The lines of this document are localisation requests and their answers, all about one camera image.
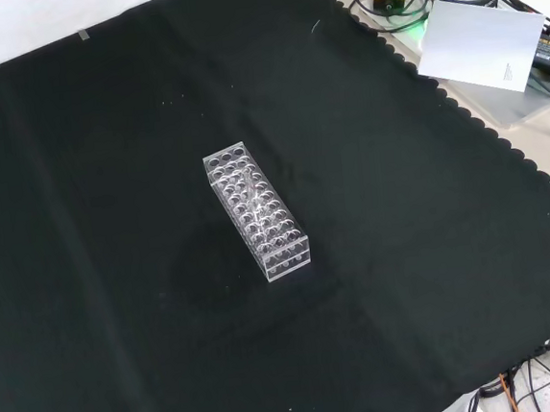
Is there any clear glass test tube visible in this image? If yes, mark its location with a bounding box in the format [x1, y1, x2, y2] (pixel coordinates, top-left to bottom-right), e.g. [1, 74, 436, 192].
[241, 166, 264, 229]

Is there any clear plastic test tube rack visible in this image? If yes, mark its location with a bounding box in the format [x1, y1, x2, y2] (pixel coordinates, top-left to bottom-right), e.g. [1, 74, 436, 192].
[201, 136, 315, 288]

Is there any black bench cloth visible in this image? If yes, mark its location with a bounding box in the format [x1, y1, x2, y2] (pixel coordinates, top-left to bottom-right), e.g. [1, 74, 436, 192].
[0, 0, 550, 412]

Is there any grey mounting plate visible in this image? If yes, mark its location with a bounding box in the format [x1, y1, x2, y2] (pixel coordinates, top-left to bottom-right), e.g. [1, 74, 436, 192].
[347, 0, 550, 142]

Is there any pale white board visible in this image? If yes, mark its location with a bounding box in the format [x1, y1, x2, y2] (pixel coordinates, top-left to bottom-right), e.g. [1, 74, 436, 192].
[411, 0, 550, 103]

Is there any thin orange floor cable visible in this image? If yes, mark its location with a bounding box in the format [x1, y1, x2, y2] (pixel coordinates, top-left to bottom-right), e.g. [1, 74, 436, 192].
[497, 370, 522, 412]

